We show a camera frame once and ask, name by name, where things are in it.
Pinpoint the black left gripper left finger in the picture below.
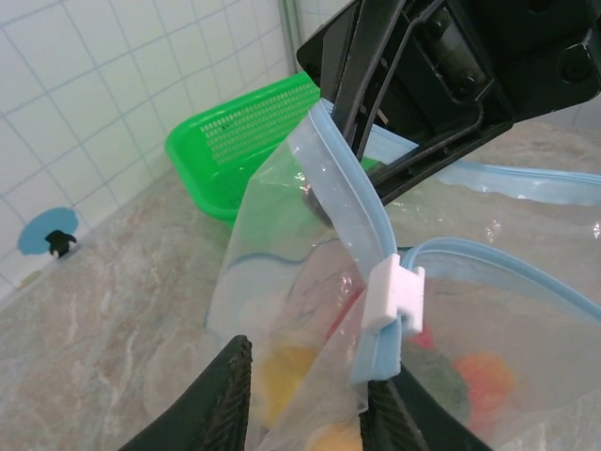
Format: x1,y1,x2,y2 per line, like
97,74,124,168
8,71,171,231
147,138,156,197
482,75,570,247
116,334,257,451

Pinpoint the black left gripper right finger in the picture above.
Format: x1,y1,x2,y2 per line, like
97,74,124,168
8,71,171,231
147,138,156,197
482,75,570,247
359,369,494,451

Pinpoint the green toy fruit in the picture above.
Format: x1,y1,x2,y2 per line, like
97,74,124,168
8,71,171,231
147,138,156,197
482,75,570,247
407,349,473,425

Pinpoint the yellow toy lemon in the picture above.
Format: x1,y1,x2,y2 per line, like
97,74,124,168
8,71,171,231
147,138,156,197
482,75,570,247
259,344,321,420

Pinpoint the orange yellow toy fruit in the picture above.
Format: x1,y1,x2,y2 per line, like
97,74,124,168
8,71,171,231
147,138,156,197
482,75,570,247
308,419,363,451

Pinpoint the red toy fruit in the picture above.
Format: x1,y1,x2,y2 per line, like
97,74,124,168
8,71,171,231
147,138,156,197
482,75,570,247
407,322,437,350

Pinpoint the red orange toy mango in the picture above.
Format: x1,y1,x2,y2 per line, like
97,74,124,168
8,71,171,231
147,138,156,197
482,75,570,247
452,351,518,411

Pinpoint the white zipper slider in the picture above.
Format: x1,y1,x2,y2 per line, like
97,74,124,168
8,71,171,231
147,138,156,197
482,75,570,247
361,253,426,336

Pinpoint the clear zip-top bag blue zipper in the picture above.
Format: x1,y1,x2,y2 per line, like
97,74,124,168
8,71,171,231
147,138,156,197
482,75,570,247
203,97,601,451

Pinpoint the green perforated plastic basket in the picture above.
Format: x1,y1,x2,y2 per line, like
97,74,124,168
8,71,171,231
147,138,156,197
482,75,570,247
163,70,382,232

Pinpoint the blue circle penguin sticker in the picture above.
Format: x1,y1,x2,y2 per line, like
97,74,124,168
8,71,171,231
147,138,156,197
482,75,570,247
17,206,79,259

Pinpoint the aluminium corner post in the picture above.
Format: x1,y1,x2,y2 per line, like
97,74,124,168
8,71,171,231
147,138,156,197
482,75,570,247
278,0,302,75

